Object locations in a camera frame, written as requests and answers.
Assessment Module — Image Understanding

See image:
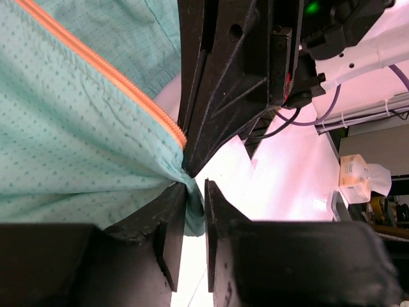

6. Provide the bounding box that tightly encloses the orange and teal gradient jacket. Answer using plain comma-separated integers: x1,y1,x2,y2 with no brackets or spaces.
1,1,205,237

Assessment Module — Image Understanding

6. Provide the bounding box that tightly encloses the tissue box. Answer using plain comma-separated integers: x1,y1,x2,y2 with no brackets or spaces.
339,154,392,204

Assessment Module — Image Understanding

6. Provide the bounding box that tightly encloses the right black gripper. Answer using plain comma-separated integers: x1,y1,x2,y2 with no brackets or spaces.
183,0,395,177

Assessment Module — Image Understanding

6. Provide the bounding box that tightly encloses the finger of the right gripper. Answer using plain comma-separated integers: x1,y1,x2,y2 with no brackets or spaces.
177,0,231,135

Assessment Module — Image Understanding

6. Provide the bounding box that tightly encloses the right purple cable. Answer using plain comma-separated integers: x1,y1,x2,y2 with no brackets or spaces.
245,63,409,140

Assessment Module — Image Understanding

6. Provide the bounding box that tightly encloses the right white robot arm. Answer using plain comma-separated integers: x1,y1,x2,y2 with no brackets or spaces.
178,1,408,176

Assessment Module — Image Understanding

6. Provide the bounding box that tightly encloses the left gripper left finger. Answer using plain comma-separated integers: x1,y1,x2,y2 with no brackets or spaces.
1,184,187,306

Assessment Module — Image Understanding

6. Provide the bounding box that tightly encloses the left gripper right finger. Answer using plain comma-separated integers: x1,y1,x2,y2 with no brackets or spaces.
204,180,403,306

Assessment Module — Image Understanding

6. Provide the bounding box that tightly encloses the aluminium table frame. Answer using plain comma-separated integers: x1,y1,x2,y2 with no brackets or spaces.
316,93,408,150

